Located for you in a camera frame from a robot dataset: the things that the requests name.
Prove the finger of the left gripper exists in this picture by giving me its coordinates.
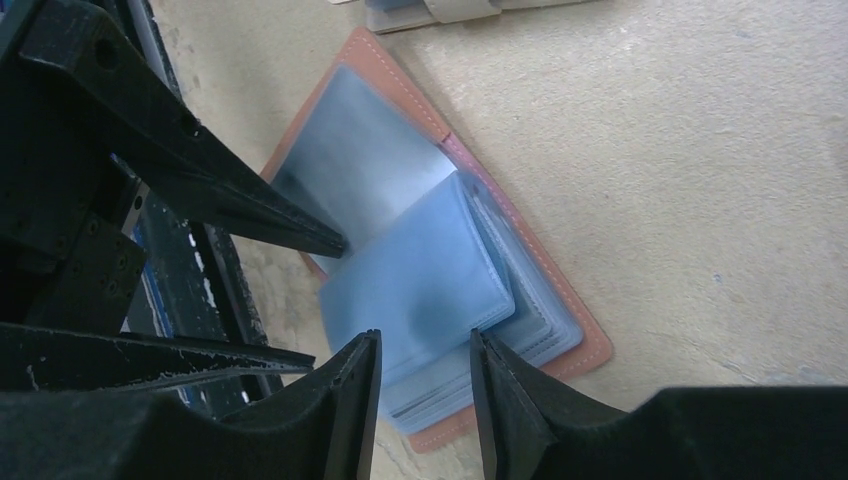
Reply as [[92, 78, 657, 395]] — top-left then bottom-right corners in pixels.
[[1, 323, 315, 392], [19, 1, 345, 258]]

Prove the cream card holder with snap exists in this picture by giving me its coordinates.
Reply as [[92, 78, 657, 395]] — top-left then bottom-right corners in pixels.
[[364, 0, 581, 34]]

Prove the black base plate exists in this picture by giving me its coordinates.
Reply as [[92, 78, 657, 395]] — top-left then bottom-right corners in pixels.
[[92, 1, 284, 418]]

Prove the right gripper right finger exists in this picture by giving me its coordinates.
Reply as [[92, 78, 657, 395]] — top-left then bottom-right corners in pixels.
[[470, 331, 847, 479]]

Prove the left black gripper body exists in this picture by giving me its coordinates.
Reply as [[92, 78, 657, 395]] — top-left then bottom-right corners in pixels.
[[1, 134, 146, 332]]

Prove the brown card holder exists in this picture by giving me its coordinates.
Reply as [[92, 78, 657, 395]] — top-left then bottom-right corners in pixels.
[[262, 27, 613, 453]]

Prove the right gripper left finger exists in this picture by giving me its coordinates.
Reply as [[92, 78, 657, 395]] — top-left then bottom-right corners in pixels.
[[1, 330, 381, 479]]

